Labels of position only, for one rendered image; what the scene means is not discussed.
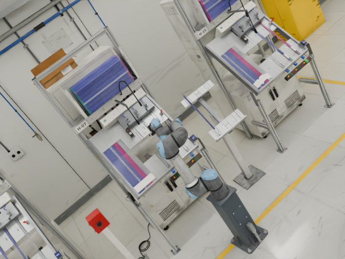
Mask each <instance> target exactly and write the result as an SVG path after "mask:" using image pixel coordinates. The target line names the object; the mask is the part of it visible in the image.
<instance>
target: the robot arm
mask: <svg viewBox="0 0 345 259"><path fill-rule="evenodd" d="M182 125H183V124H182V122H181V121H180V119H179V118H177V119H175V120H174V121H172V122H171V123H169V124H168V125H166V126H165V127H163V126H162V124H161V122H160V120H159V119H158V118H153V119H152V120H151V123H150V125H149V126H148V127H147V128H148V129H149V130H150V132H151V135H152V136H154V135H155V133H156V134H157V136H158V137H159V139H160V140H161V141H160V142H158V143H157V148H158V150H159V152H160V154H161V156H162V158H166V159H167V160H169V161H170V162H171V163H172V165H173V166H174V168H175V169H176V170H177V172H178V173H179V175H180V176H181V178H182V179H183V181H184V182H185V184H184V185H185V188H184V189H185V191H186V192H187V193H188V195H189V196H190V197H191V198H192V199H196V198H197V197H199V196H201V195H202V194H204V193H205V192H207V191H208V190H210V194H211V197H212V199H213V200H215V201H221V200H223V199H225V198H226V197H227V196H228V195H229V192H230V189H229V187H228V186H227V185H226V184H224V183H223V182H222V180H221V179H220V177H219V176H218V173H216V171H215V170H213V169H207V170H204V171H203V172H202V173H201V177H199V178H198V177H197V176H194V175H193V173H192V172H191V170H190V169H189V167H188V166H187V164H186V163H185V161H184V160H183V158H182V157H181V155H180V154H179V151H180V150H179V148H180V147H182V146H183V145H184V144H185V142H186V141H187V138H188V132H187V130H186V129H185V128H183V127H182ZM171 133H172V134H171Z"/></svg>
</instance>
